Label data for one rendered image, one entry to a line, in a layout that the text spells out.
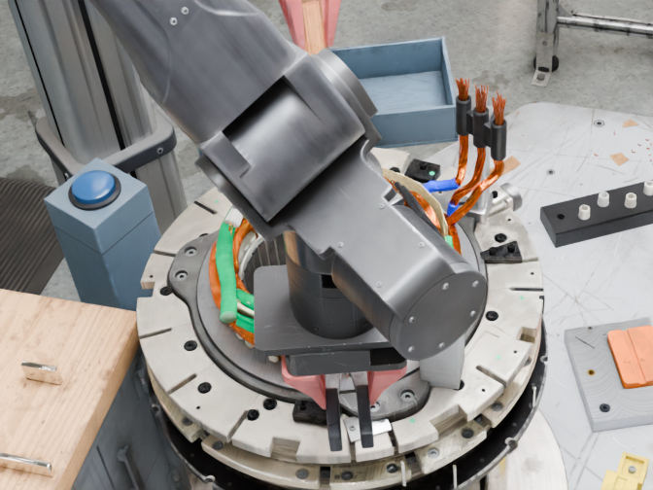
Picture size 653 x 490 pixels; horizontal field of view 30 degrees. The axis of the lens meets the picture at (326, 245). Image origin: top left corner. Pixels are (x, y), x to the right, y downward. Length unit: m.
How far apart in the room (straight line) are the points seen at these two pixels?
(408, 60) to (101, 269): 0.37
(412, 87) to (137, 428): 0.44
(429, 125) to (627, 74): 1.75
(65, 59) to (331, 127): 0.73
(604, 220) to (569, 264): 0.07
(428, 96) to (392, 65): 0.05
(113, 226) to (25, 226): 1.53
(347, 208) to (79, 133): 0.77
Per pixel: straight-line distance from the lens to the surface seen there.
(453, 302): 0.61
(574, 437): 1.25
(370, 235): 0.59
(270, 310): 0.72
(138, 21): 0.54
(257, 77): 0.56
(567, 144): 1.54
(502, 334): 0.92
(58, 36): 1.27
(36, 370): 0.98
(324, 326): 0.70
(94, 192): 1.15
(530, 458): 1.21
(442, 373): 0.88
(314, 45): 0.79
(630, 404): 1.26
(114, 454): 1.04
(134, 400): 1.06
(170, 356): 0.94
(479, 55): 2.93
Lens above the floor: 1.81
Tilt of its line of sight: 47 degrees down
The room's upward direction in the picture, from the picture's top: 8 degrees counter-clockwise
